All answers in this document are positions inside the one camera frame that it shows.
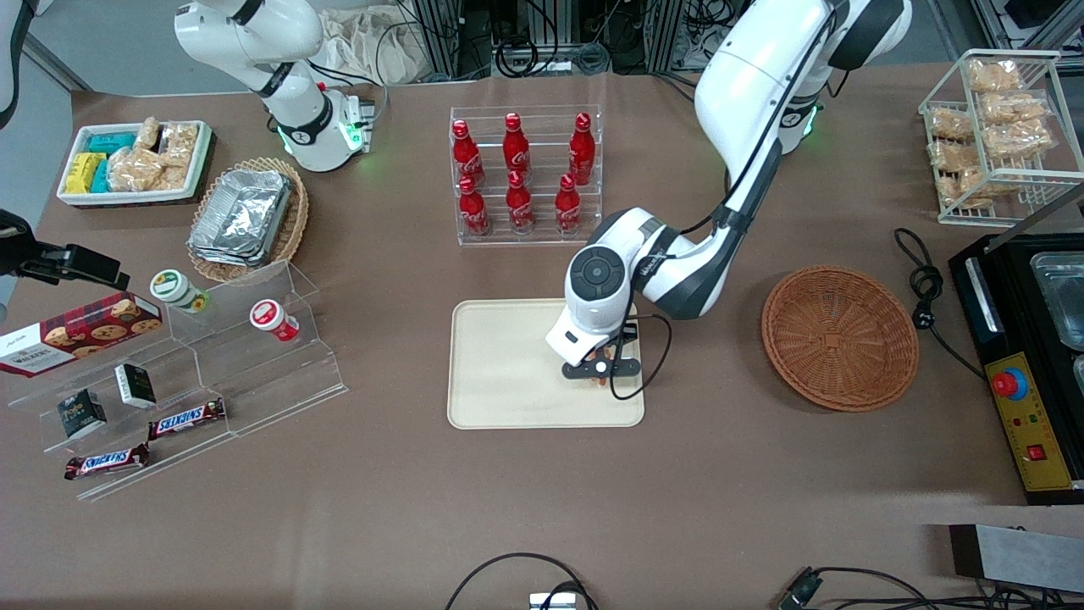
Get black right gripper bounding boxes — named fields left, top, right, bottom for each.
left=0, top=210, right=130, bottom=291

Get beige rectangular tray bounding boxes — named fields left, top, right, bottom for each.
left=447, top=297, right=645, bottom=430

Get oval tan wicker basket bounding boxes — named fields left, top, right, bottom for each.
left=186, top=157, right=310, bottom=285

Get round brown wicker basket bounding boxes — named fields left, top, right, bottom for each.
left=760, top=265, right=921, bottom=413

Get red tartan cookie box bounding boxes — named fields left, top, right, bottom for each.
left=0, top=292, right=163, bottom=378

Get white rectangular snack bin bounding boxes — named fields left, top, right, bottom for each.
left=57, top=120, right=213, bottom=207

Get green lidded yogurt cup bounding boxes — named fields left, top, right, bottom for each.
left=150, top=269, right=208, bottom=314

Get yellow snack pack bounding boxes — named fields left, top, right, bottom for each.
left=66, top=152, right=107, bottom=194

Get small black white box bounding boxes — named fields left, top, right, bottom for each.
left=114, top=363, right=158, bottom=409

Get small black gold box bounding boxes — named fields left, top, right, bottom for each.
left=58, top=388, right=108, bottom=440

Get stack of foil trays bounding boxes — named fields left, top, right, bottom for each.
left=188, top=169, right=295, bottom=268

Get red cola bottle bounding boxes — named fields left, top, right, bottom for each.
left=458, top=176, right=491, bottom=238
left=506, top=170, right=536, bottom=235
left=555, top=174, right=582, bottom=235
left=503, top=112, right=531, bottom=183
left=569, top=112, right=596, bottom=186
left=451, top=119, right=485, bottom=187

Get brown Snickers bar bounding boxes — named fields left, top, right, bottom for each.
left=148, top=398, right=227, bottom=441
left=64, top=443, right=151, bottom=481

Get red lidded yogurt cup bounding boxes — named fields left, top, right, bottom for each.
left=250, top=299, right=300, bottom=342

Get clear acrylic stepped shelf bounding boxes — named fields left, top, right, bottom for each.
left=8, top=258, right=348, bottom=502

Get clear acrylic bottle rack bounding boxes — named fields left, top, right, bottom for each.
left=450, top=105, right=604, bottom=247

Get beige cloth bag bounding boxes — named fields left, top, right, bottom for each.
left=320, top=7, right=424, bottom=86

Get clear bag of fried snacks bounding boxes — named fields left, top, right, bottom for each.
left=982, top=91, right=1047, bottom=125
left=982, top=119, right=1053, bottom=158
left=968, top=59, right=1021, bottom=92
left=940, top=169, right=992, bottom=210
left=932, top=140, right=983, bottom=170
left=930, top=108, right=975, bottom=141

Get black machine with yellow panel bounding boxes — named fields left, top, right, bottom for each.
left=948, top=182, right=1084, bottom=507

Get grey metal box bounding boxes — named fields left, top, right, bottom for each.
left=948, top=524, right=1084, bottom=594

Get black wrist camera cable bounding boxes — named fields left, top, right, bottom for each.
left=610, top=0, right=835, bottom=401

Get black looped cable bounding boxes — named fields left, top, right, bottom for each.
left=445, top=553, right=598, bottom=610

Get black cable with connector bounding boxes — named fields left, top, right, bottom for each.
left=779, top=566, right=1084, bottom=610

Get aluminium frame post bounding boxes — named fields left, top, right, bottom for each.
left=406, top=0, right=462, bottom=81
left=648, top=0, right=687, bottom=73

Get white wire rack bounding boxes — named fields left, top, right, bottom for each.
left=919, top=48, right=1084, bottom=227

